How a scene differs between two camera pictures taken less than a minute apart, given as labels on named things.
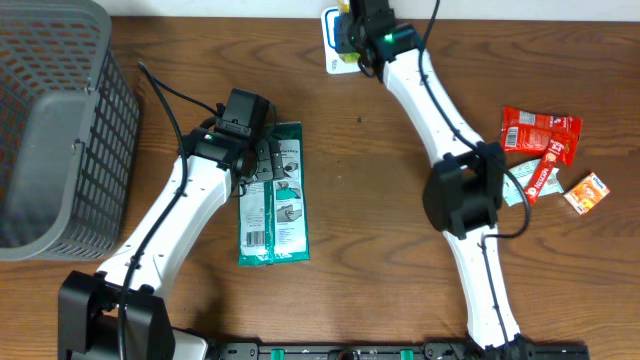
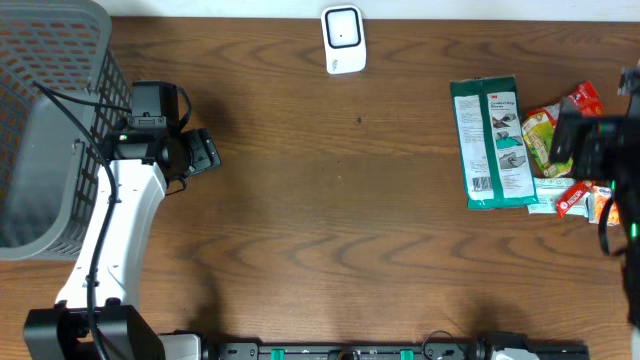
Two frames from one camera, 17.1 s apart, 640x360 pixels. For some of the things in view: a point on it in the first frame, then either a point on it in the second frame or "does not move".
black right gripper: [354, 50] → [601, 137]
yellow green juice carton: [347, 57] → [539, 128]
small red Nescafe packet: [551, 154] → [572, 196]
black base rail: [431, 350] does not move
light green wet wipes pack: [515, 186] → [549, 189]
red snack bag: [527, 130] → [583, 99]
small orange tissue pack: [586, 193] → [602, 194]
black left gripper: [271, 160] → [205, 154]
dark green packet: [273, 213] → [494, 159]
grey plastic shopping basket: [69, 133] does not move
